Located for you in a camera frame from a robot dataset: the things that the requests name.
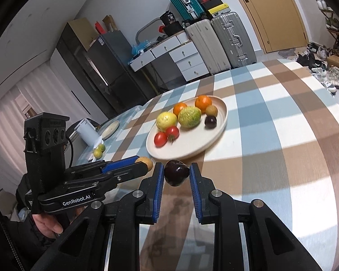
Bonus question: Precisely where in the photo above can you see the checked tablecloth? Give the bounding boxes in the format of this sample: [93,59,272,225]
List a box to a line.
[73,59,339,271]

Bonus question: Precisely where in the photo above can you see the tall black cabinet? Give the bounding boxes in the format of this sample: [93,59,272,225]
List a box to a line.
[56,21,118,122]

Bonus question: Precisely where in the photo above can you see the small green lime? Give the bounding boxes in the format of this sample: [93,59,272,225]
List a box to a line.
[97,144,106,152]

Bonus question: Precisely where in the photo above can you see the person's left hand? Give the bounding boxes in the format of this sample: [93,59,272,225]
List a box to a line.
[32,213,64,239]

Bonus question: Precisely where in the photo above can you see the white curtain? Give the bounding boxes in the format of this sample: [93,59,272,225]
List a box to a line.
[0,62,89,193]

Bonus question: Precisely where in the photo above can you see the white drawer desk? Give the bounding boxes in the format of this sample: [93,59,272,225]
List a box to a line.
[129,31,209,82]

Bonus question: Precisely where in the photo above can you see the stacked shoe boxes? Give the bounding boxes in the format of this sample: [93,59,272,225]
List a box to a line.
[198,0,231,17]

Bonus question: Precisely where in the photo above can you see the small orange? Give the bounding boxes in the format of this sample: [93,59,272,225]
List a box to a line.
[195,95,212,114]

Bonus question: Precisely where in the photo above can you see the wooden door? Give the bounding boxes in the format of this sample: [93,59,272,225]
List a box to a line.
[239,0,308,53]

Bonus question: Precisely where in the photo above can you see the beige round plate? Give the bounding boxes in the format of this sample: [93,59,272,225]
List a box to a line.
[146,96,228,161]

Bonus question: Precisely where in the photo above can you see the dark purple plum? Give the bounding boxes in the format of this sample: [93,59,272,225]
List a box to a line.
[164,160,190,187]
[205,115,217,129]

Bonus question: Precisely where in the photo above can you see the white kettle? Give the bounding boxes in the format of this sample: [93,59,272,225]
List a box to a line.
[75,118,103,149]

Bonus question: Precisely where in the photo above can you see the beige suitcase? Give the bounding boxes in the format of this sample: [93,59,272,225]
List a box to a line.
[186,19,231,75]

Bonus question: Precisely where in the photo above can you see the red tomato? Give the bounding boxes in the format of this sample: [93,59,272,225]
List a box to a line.
[154,131,168,147]
[165,125,179,142]

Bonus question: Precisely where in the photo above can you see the black refrigerator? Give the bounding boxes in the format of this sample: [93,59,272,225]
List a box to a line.
[87,31,156,110]

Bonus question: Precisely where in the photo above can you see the small brown longan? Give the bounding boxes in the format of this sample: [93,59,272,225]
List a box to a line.
[205,105,218,117]

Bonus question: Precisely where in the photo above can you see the wooden shoe rack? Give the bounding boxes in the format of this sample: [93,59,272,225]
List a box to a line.
[315,0,339,57]

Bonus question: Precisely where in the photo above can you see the silver suitcase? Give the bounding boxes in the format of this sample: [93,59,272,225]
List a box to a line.
[211,12,257,69]

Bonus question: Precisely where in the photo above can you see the yellow lemon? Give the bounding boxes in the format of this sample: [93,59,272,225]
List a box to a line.
[155,112,177,132]

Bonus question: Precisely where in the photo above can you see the large orange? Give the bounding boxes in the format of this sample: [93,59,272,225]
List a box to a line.
[173,102,187,116]

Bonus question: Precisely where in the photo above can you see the green yellow citrus fruit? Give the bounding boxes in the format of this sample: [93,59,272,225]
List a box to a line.
[177,106,202,128]

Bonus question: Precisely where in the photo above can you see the small side plate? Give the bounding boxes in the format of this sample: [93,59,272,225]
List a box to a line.
[101,120,120,140]

